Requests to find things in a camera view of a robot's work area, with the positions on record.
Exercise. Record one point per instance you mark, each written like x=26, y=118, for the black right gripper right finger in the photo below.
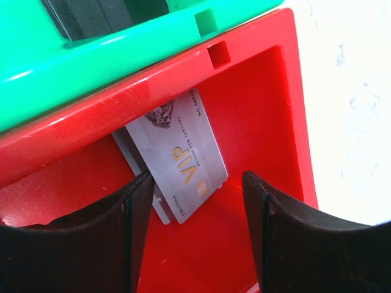
x=298, y=248

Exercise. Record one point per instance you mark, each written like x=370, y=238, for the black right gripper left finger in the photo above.
x=98, y=248

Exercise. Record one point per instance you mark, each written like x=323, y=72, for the white credit card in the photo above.
x=138, y=165

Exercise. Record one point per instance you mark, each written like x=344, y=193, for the white magnetic stripe card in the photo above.
x=179, y=148

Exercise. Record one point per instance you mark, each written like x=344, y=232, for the black card in bin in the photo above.
x=81, y=19

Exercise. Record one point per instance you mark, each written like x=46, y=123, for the red bin middle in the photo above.
x=249, y=80

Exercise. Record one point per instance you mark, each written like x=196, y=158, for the green plastic bin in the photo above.
x=42, y=71

